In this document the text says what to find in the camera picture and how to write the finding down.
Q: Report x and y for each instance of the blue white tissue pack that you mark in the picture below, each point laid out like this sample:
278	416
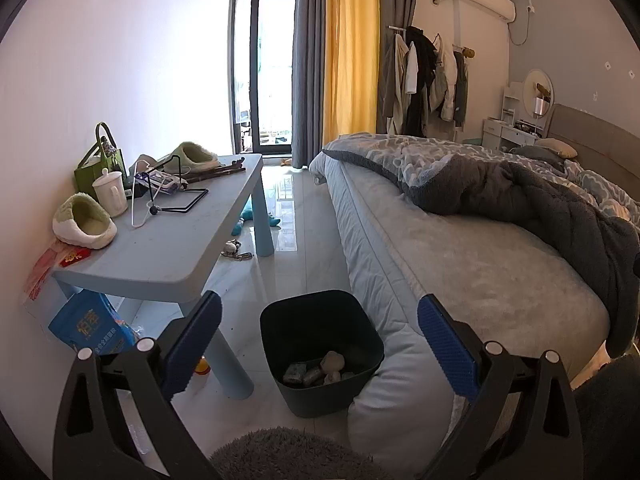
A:
295	374

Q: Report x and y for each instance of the beige coat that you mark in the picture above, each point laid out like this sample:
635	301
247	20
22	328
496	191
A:
395	85

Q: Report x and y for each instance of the bed with grey sheet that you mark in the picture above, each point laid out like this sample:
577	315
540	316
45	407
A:
450	260

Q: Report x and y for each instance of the grey pillow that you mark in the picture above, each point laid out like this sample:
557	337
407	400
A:
537	156

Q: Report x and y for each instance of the white lidded mug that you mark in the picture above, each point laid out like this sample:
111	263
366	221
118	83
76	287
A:
111	195

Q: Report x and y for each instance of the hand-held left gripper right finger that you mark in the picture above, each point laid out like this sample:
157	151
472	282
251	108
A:
445	347

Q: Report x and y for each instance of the grey fleece patterned duvet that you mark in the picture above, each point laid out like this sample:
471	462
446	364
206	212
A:
525	190

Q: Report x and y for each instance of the white vanity desk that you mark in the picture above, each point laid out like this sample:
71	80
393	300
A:
507	135

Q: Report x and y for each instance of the small white paper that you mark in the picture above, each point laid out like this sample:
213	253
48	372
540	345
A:
333	378

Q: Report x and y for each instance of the white purple packet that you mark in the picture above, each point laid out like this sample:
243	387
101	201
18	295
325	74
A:
160	182

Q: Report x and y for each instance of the white puffer jacket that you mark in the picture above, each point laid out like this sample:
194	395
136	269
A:
447	80

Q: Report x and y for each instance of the red envelope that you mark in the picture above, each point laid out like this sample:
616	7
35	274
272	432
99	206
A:
75	258

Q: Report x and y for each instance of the dark stick bundle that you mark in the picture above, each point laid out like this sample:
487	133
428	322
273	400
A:
220	169

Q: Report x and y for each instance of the round vanity mirror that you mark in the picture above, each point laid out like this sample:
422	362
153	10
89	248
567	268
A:
535	85

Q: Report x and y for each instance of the white clothes hanger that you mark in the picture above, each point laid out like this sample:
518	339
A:
137	210

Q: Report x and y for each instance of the blue printed packet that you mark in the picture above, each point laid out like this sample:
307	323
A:
90	325

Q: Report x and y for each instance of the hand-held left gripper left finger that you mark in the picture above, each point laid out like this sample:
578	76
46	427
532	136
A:
192	342

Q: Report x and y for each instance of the white desktop shelf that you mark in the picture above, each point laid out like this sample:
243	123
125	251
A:
511	105

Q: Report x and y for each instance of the teal plush toy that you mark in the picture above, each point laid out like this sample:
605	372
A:
250	217

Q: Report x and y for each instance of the beige bed headboard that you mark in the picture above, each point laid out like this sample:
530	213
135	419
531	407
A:
600	145

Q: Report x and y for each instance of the grey green jacket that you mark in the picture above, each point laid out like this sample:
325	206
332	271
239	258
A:
461	95

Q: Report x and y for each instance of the green tote bag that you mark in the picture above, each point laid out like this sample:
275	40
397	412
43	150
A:
97	170

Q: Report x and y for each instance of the yellow curtain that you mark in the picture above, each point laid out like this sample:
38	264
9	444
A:
352	50

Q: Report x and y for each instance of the glass balcony door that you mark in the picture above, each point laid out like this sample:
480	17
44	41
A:
270	60

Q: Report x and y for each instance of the large white paper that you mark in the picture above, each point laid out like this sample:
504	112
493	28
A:
332	361

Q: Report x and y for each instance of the dark teal plastic bin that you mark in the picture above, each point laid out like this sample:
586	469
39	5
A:
300	320

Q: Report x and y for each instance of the person's grey fleece clothing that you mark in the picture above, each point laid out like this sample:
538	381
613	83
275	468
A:
290	455

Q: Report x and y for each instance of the hanging clothes on rack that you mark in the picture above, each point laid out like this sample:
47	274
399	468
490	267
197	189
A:
397	28

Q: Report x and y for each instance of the black coat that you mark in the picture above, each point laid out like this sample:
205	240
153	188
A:
422	80

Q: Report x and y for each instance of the beige pillow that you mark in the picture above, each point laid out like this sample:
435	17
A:
557	147

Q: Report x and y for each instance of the small yellow toy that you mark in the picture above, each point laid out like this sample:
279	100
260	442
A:
202	366

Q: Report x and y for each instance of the green white fuzzy slipper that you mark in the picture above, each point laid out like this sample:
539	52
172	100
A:
82	222
192	157

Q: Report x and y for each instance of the white shirt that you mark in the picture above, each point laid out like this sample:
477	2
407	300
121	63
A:
411	70

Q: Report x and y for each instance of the light blue table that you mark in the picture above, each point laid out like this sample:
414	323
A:
165	245

